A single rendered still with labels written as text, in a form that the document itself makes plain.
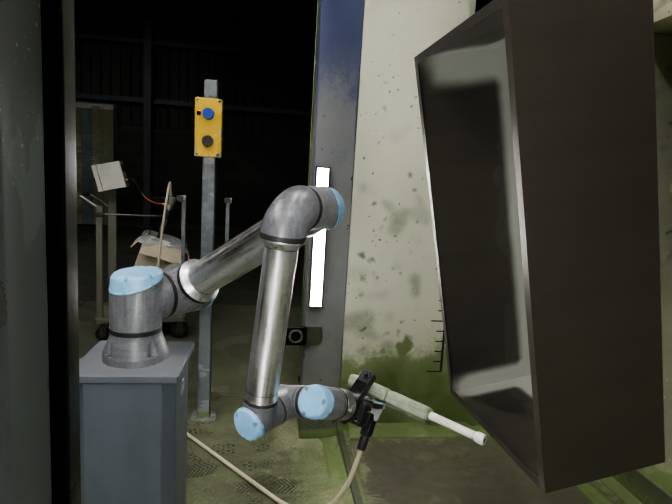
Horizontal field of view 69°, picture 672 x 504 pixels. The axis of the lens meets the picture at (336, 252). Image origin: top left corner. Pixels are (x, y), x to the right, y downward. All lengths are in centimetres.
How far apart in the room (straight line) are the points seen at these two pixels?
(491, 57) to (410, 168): 64
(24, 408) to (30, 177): 11
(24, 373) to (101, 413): 131
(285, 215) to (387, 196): 111
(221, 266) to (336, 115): 98
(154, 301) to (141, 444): 41
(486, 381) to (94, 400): 133
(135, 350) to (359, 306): 108
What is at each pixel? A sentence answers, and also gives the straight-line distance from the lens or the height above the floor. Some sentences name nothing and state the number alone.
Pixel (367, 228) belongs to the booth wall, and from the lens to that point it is 221.
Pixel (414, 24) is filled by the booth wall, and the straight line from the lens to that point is 234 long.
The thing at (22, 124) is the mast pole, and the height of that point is 122.
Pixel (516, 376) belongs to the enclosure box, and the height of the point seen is 52.
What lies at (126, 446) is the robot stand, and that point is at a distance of 162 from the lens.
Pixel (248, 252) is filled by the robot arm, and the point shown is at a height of 100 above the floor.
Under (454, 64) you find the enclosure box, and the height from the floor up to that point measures 163.
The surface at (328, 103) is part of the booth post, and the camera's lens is 220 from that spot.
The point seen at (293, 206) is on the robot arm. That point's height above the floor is 115.
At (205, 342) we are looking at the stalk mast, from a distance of 252.
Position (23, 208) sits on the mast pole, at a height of 119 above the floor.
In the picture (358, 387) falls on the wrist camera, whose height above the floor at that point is 59.
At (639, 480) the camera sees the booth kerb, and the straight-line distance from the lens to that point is 240.
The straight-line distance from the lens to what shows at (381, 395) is 165.
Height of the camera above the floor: 121
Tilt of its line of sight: 8 degrees down
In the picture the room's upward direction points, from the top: 3 degrees clockwise
